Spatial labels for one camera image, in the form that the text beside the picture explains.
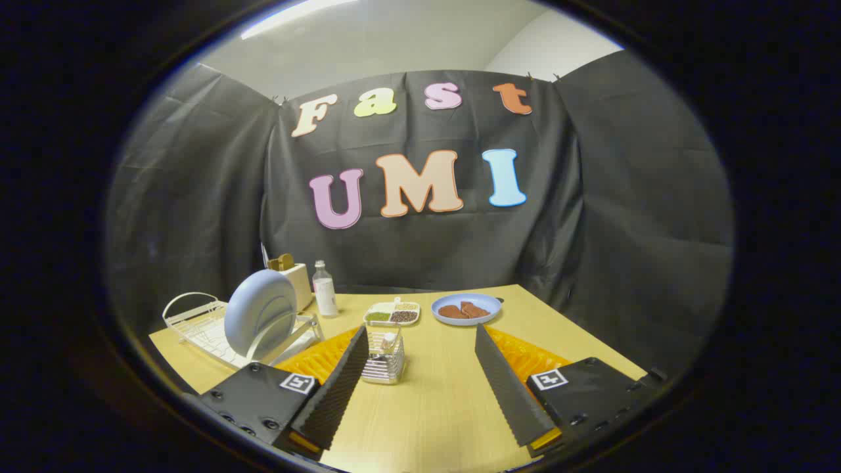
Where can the blue plate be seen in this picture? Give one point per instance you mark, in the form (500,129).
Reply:
(259,314)

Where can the brown food piece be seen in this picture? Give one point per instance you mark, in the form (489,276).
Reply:
(451,311)
(474,309)

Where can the toast slice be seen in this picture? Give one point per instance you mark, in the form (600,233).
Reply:
(281,262)

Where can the clear plastic bottle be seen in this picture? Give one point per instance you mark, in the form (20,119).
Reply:
(324,290)

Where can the blue dish with brown food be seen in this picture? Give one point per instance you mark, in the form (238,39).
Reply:
(466,309)

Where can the black backdrop cloth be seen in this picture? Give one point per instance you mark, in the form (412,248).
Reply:
(420,197)

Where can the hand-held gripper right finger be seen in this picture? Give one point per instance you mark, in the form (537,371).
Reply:
(509,387)

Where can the white divided tray with grains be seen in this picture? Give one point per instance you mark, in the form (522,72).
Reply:
(392,314)

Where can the cream toaster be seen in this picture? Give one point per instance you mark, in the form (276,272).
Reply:
(301,282)

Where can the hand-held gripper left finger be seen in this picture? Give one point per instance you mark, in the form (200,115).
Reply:
(338,384)

